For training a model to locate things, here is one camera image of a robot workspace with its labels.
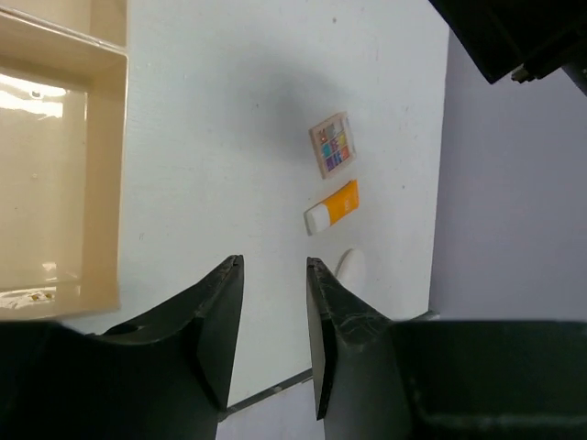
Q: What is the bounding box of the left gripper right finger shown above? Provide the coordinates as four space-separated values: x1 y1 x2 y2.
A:
306 258 413 439

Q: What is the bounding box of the wooden compartment box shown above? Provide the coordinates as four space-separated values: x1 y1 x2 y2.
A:
1 1 128 320

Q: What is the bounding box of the colourful square eyeshadow palette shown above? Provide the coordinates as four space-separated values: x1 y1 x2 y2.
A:
309 112 357 179

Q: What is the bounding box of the orange sunscreen tube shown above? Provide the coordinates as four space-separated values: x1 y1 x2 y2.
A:
305 180 360 236

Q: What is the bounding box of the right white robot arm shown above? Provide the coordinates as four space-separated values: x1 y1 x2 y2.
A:
431 0 586 92

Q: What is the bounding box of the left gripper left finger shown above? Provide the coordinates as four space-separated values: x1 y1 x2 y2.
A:
86 254 246 440

